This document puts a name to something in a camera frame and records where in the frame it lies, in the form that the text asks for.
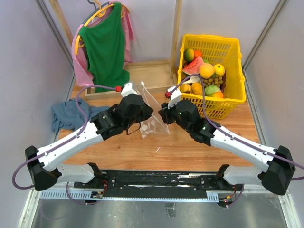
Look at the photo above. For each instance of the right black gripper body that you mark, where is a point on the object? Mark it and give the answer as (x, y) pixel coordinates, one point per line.
(170, 116)

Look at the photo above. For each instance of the pink shirt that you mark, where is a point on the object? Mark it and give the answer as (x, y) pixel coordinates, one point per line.
(79, 54)

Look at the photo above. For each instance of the blue crumpled cloth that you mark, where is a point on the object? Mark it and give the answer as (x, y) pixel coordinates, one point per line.
(67, 116)

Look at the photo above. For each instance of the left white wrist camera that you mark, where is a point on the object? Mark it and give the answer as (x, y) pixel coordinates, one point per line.
(127, 89)

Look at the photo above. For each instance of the yellow plastic basket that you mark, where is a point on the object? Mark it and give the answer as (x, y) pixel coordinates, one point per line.
(218, 61)

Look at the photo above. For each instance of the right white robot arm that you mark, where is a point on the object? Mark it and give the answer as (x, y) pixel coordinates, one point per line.
(271, 168)

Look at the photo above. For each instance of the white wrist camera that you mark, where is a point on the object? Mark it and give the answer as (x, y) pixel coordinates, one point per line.
(174, 96)
(127, 89)

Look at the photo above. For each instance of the clear polka dot zip bag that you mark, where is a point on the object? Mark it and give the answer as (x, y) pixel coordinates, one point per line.
(155, 124)

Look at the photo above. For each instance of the green orange mango toy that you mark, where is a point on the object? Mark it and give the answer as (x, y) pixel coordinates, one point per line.
(188, 55)

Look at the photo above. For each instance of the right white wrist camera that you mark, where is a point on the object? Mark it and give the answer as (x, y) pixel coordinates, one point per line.
(174, 96)

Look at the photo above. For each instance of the watermelon slice toy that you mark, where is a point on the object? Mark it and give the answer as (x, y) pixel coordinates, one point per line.
(193, 67)

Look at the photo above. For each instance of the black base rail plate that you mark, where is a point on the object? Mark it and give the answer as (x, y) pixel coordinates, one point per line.
(158, 184)

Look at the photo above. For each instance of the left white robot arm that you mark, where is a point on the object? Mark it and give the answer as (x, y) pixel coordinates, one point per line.
(46, 165)

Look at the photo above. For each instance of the white garlic toy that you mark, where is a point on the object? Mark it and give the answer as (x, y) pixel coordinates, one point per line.
(191, 79)

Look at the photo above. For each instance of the orange tangerine toy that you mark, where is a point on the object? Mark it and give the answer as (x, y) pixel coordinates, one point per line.
(198, 53)

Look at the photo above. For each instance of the green tank top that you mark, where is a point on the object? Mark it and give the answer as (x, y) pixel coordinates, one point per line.
(105, 48)

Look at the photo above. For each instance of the green cabbage toy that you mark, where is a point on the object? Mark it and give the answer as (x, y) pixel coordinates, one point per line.
(211, 89)

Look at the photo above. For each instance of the wooden clothes rack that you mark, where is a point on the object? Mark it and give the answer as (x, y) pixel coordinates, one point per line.
(157, 75)

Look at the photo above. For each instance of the orange peach toy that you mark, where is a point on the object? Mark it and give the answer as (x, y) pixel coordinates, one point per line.
(206, 70)

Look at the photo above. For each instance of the grey clothes hanger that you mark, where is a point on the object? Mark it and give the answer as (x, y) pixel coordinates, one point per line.
(95, 6)

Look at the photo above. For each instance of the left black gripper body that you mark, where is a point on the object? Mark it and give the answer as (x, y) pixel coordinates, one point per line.
(143, 115)

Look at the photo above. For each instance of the yellow lemon toy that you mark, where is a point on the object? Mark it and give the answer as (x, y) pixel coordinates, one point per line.
(219, 69)

